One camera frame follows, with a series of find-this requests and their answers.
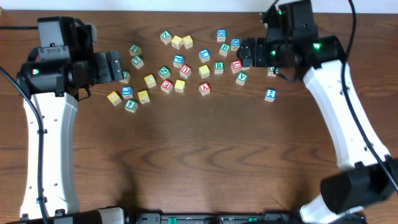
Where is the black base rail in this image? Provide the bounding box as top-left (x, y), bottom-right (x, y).
top-left (131, 212), bottom-right (304, 224)

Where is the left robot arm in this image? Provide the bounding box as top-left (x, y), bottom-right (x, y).
top-left (17, 17), bottom-right (129, 223)

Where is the yellow block lower left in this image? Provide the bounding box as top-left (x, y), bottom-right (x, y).
top-left (137, 90), bottom-right (150, 104)

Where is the green V block right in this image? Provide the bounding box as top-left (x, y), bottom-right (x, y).
top-left (236, 72), bottom-right (248, 86)

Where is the blue d block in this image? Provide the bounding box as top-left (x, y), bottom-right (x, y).
top-left (231, 39), bottom-right (241, 51)
top-left (216, 29), bottom-right (226, 42)

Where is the green J block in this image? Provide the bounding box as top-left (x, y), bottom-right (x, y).
top-left (267, 67), bottom-right (279, 77)

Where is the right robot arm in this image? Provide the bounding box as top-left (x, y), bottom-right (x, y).
top-left (236, 1), bottom-right (397, 223)

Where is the yellow block far left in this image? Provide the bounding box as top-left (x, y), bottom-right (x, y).
top-left (107, 91), bottom-right (122, 106)

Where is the red U block left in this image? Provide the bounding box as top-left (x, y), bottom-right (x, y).
top-left (179, 65), bottom-right (192, 78)

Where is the green V block left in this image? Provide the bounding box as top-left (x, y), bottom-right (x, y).
top-left (120, 70), bottom-right (131, 83)

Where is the yellow O block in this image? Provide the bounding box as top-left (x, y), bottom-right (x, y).
top-left (174, 80), bottom-right (186, 93)

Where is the red A block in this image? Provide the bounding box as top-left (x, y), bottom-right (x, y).
top-left (199, 82), bottom-right (211, 96)

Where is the green B block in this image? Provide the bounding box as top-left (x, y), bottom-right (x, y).
top-left (219, 43), bottom-right (231, 57)

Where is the red E block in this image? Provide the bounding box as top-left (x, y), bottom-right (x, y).
top-left (160, 80), bottom-right (173, 94)

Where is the green v block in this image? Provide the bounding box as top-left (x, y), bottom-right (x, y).
top-left (236, 72), bottom-right (248, 86)
top-left (120, 70), bottom-right (131, 83)

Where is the red U block right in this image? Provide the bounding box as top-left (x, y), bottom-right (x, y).
top-left (231, 60), bottom-right (243, 73)

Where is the blue P block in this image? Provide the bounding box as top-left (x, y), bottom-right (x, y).
top-left (173, 55), bottom-right (184, 68)

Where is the yellow block top right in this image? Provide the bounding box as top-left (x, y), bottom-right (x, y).
top-left (182, 35), bottom-right (193, 49)

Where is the blue D block lower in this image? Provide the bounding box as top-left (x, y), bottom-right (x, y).
top-left (231, 39), bottom-right (241, 51)

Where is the green Z block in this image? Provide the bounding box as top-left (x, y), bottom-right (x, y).
top-left (160, 30), bottom-right (172, 45)

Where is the green 4 block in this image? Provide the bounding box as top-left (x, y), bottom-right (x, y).
top-left (124, 100), bottom-right (138, 113)

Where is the blue 2 block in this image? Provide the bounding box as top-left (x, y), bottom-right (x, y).
top-left (264, 88), bottom-right (277, 102)

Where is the yellow C block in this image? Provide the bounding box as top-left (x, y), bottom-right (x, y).
top-left (144, 74), bottom-right (156, 88)

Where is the yellow block top left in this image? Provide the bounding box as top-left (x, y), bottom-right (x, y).
top-left (171, 35), bottom-right (183, 49)

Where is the green N block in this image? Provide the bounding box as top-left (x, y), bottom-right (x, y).
top-left (158, 66), bottom-right (170, 80)

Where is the red u block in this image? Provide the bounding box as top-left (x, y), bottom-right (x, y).
top-left (179, 65), bottom-right (192, 78)
top-left (231, 60), bottom-right (243, 73)

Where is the yellow S block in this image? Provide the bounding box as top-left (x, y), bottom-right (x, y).
top-left (198, 65), bottom-right (210, 78)

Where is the blue D block upper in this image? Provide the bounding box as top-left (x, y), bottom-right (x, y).
top-left (216, 29), bottom-right (226, 42)

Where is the green R block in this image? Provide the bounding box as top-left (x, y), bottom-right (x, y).
top-left (214, 62), bottom-right (224, 74)

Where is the green 7 block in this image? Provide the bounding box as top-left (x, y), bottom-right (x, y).
top-left (131, 55), bottom-right (144, 69)

